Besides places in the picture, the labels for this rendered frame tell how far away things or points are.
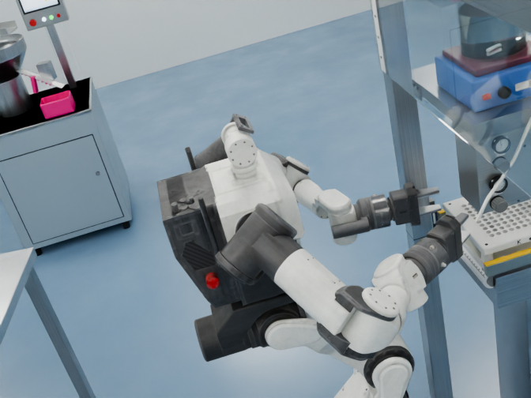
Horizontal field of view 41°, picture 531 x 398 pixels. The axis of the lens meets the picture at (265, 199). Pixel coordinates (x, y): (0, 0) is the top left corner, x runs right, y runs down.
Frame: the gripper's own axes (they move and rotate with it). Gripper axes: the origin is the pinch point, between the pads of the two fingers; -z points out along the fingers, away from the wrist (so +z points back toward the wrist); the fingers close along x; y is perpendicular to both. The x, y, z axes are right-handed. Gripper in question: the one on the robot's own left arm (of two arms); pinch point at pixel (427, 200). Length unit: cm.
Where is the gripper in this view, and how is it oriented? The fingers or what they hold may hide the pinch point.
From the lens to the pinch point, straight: 188.4
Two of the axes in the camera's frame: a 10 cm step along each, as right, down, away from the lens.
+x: 2.1, 8.4, 4.9
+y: 0.6, 4.9, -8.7
